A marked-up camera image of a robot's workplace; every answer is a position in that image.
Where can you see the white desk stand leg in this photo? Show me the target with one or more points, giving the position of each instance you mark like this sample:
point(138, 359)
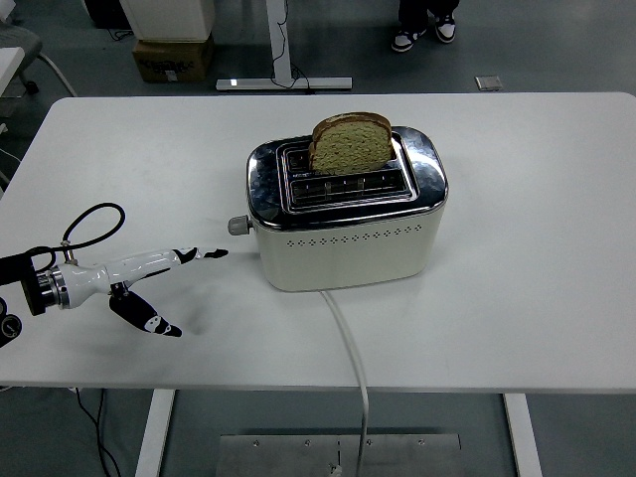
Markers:
point(273, 30)

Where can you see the white desk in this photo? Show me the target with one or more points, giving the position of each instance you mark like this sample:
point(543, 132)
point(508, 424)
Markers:
point(9, 64)

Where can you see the brown cardboard box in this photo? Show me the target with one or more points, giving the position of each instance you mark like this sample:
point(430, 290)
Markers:
point(171, 62)

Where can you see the small white connector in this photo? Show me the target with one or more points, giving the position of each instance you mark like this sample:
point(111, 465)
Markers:
point(335, 467)

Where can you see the grey floor socket plate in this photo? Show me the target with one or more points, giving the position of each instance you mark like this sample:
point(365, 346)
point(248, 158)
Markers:
point(488, 83)

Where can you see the white cabinet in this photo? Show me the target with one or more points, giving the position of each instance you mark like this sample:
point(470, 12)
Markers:
point(169, 20)

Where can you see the white table leg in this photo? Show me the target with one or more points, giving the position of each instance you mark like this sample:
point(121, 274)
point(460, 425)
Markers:
point(519, 432)
point(154, 432)

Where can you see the brown bread slice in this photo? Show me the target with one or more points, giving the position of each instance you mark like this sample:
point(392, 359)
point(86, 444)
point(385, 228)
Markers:
point(350, 146)

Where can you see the grey toaster lever knob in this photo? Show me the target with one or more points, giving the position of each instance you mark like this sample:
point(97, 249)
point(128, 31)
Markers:
point(237, 224)

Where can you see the black box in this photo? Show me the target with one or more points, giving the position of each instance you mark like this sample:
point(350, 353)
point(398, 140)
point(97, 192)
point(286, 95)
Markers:
point(104, 12)

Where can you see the cream chrome toaster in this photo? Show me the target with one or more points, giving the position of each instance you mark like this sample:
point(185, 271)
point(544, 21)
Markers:
point(348, 258)

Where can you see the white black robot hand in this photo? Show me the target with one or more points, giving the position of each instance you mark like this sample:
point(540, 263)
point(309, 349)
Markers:
point(84, 280)

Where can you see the grey office chair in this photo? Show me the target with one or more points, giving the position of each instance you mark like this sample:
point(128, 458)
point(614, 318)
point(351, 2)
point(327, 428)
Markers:
point(20, 42)

